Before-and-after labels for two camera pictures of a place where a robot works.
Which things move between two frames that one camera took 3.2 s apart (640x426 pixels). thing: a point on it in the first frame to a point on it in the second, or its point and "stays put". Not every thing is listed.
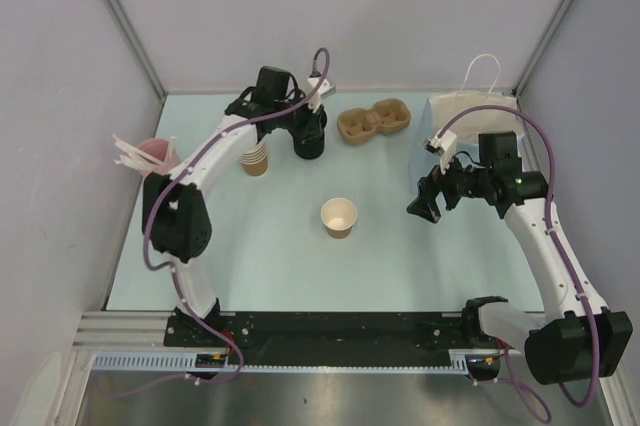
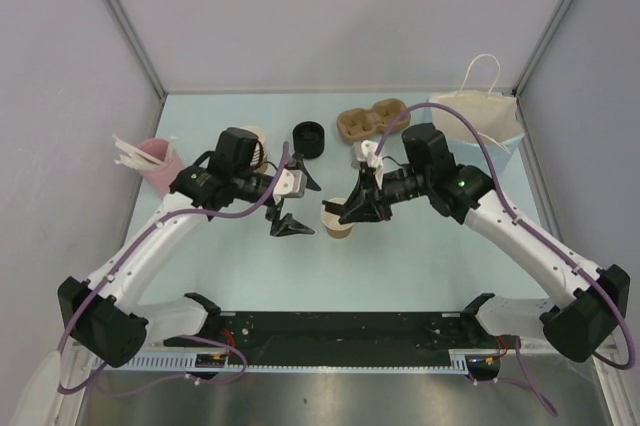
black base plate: x=331 y=338 stays put
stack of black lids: x=309 y=145 stays put
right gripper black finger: x=425 y=204 to x=366 y=204
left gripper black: x=311 y=122 to x=286 y=224
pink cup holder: x=158 y=147 stays put
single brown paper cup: x=338 y=214 stays put
